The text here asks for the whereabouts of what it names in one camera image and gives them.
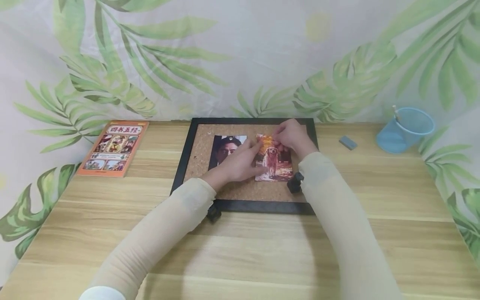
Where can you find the person's right hand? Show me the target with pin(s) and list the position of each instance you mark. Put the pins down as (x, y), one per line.
(296, 135)

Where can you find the person's left hand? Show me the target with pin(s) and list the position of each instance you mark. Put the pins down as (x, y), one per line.
(235, 165)

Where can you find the person's left fingers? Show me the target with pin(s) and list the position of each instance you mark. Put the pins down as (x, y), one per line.
(255, 156)

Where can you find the person's right fingers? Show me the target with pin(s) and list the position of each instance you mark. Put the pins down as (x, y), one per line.
(281, 135)

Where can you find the dog photo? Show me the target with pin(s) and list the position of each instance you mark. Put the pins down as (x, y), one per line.
(278, 164)

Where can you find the person's left forearm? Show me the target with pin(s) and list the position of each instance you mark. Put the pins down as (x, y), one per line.
(150, 241)

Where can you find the person's right forearm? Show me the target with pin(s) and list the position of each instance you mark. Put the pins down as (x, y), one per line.
(345, 225)

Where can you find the portrait photo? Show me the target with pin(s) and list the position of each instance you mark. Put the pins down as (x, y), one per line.
(221, 148)

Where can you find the black wrist band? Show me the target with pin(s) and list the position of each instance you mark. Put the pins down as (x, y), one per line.
(213, 213)
(295, 183)

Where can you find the black framed cork board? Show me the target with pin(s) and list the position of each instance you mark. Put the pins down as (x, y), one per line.
(195, 162)

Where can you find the grey eraser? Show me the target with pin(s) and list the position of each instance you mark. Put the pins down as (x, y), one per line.
(348, 142)

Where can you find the blue mesh cup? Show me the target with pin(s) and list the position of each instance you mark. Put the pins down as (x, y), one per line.
(405, 131)

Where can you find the orange illustrated book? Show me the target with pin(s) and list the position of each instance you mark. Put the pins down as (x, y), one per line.
(114, 148)

